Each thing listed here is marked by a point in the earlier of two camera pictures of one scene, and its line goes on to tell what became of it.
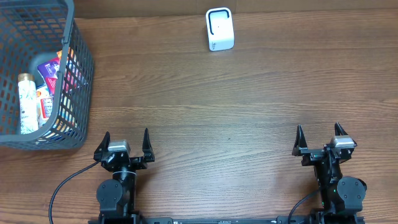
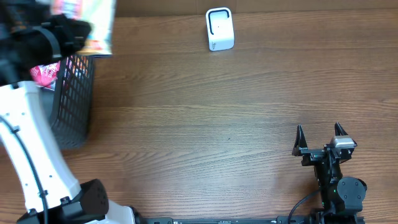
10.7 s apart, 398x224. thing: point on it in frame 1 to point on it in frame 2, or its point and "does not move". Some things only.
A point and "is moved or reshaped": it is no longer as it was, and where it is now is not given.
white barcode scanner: x=221 y=35 does not move
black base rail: x=278 y=219 does not move
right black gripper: x=311 y=155 does not move
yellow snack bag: x=45 y=104 is moved or reshaped
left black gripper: x=142 y=163 to x=66 y=27
